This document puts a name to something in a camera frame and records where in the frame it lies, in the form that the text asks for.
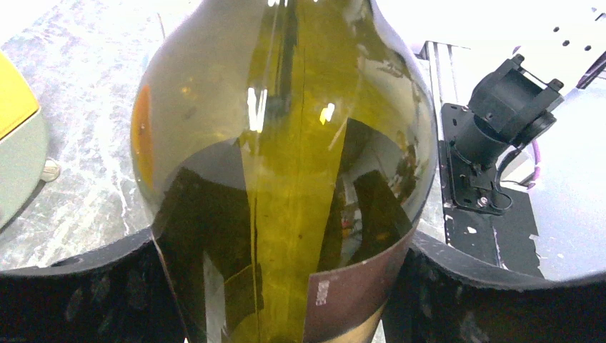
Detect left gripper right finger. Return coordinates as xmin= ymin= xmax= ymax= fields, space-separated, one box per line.
xmin=382 ymin=232 xmax=605 ymax=342

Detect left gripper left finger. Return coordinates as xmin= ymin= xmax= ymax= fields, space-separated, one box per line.
xmin=1 ymin=229 xmax=185 ymax=342

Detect olive green wine bottle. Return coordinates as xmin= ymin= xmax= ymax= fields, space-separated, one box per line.
xmin=131 ymin=1 xmax=437 ymax=342

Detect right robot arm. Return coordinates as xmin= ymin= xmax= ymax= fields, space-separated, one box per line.
xmin=449 ymin=1 xmax=605 ymax=168

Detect cylindrical drawer cabinet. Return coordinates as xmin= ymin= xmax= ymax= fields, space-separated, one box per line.
xmin=1 ymin=54 xmax=61 ymax=227

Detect black base frame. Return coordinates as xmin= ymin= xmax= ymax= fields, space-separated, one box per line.
xmin=438 ymin=104 xmax=544 ymax=278

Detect aluminium rail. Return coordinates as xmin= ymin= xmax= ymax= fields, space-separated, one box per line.
xmin=419 ymin=41 xmax=460 ymax=141

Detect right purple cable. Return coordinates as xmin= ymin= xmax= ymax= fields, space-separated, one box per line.
xmin=513 ymin=44 xmax=606 ymax=190

